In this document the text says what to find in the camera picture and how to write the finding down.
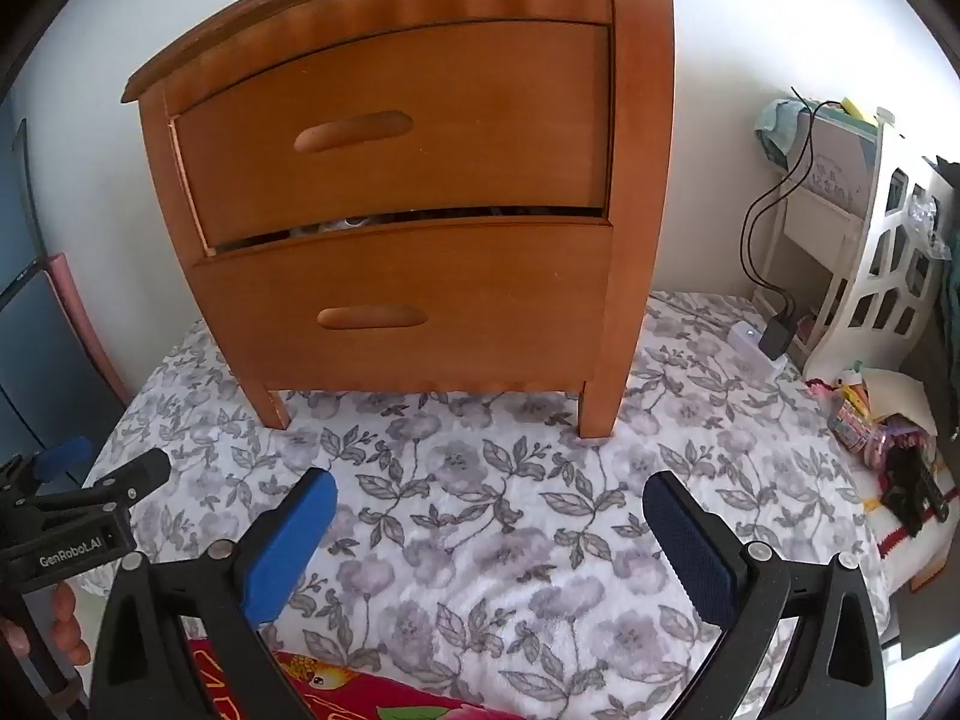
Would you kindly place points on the wooden nightstand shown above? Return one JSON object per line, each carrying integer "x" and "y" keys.
{"x": 645, "y": 165}

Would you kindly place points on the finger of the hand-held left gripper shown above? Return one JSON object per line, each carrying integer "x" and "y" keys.
{"x": 66, "y": 456}
{"x": 135, "y": 471}

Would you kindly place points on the plain wooden nightstand drawer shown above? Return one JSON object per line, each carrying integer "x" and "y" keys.
{"x": 465, "y": 127}

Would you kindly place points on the pile of colourful toys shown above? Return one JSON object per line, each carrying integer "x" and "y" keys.
{"x": 892, "y": 442}

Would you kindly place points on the pink board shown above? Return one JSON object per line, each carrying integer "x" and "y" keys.
{"x": 82, "y": 315}

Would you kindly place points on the red printed blanket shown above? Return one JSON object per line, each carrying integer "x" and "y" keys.
{"x": 337, "y": 690}

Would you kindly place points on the white cutout rack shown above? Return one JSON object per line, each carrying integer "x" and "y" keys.
{"x": 870, "y": 292}

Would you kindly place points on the person's left hand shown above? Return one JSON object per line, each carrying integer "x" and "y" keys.
{"x": 66, "y": 615}

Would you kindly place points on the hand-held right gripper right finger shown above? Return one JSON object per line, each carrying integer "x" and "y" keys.
{"x": 690, "y": 547}

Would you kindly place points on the teal cloth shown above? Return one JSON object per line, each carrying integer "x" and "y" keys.
{"x": 776, "y": 131}

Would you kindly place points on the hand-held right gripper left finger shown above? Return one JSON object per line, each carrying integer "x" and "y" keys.
{"x": 292, "y": 540}

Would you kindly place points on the grey floral bedsheet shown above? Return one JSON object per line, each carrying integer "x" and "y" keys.
{"x": 487, "y": 502}

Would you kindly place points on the white power strip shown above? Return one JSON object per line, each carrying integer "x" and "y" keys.
{"x": 742, "y": 337}

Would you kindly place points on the black charger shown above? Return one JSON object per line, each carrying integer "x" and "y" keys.
{"x": 778, "y": 336}

